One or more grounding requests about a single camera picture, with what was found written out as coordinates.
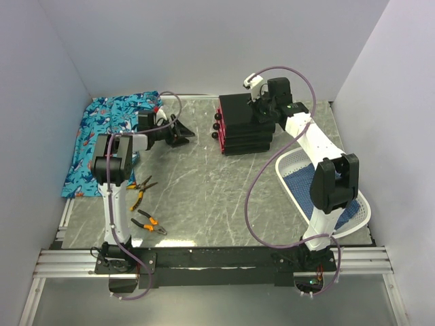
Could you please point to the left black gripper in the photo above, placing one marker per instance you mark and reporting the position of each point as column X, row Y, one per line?
column 182, row 131

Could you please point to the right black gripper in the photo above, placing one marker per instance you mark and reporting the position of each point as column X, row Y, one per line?
column 260, row 118

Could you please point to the black drawer cabinet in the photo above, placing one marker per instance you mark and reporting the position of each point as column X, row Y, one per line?
column 244, row 134

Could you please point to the pink drawer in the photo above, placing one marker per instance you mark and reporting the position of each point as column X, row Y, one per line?
column 217, row 135
column 218, row 115
column 219, row 127

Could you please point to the pink top drawer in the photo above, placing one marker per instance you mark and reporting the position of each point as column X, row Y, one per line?
column 218, row 115

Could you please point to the yellow black needle-nose pliers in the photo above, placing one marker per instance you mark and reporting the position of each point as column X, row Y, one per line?
column 141, row 188

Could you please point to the pink bottom drawer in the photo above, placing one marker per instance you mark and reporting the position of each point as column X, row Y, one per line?
column 217, row 135

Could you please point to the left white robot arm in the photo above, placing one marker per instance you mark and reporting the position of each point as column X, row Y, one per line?
column 111, row 167

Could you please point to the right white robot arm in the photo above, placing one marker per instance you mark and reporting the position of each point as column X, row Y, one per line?
column 336, row 174

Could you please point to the white perforated basket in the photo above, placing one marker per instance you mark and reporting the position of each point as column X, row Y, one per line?
column 295, row 160

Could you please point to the blue checkered cloth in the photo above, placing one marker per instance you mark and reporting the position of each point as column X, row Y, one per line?
column 299, row 183

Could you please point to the orange black combination pliers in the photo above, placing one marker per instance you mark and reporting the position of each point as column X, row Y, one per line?
column 153, row 225

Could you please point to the black base crossbar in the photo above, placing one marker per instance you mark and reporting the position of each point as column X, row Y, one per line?
column 205, row 266

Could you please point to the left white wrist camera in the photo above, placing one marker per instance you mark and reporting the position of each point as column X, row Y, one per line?
column 160, row 115

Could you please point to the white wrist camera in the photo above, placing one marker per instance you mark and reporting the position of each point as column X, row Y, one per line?
column 160, row 115
column 254, row 83

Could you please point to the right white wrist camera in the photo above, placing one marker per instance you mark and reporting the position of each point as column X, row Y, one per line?
column 254, row 83

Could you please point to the aluminium rail frame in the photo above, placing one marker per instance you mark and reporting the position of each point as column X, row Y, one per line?
column 65, row 263

